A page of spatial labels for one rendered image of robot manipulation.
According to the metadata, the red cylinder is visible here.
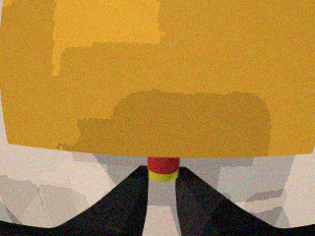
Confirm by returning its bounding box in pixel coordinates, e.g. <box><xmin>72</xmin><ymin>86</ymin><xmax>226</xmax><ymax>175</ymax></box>
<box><xmin>149</xmin><ymin>157</ymin><xmax>180</xmax><ymax>182</ymax></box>

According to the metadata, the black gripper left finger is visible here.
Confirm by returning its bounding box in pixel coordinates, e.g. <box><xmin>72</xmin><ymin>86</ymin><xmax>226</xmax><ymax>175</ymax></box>
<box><xmin>0</xmin><ymin>165</ymin><xmax>149</xmax><ymax>236</ymax></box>

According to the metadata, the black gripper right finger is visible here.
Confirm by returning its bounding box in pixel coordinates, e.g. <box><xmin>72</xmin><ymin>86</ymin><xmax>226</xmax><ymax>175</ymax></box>
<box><xmin>176</xmin><ymin>166</ymin><xmax>315</xmax><ymax>236</ymax></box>

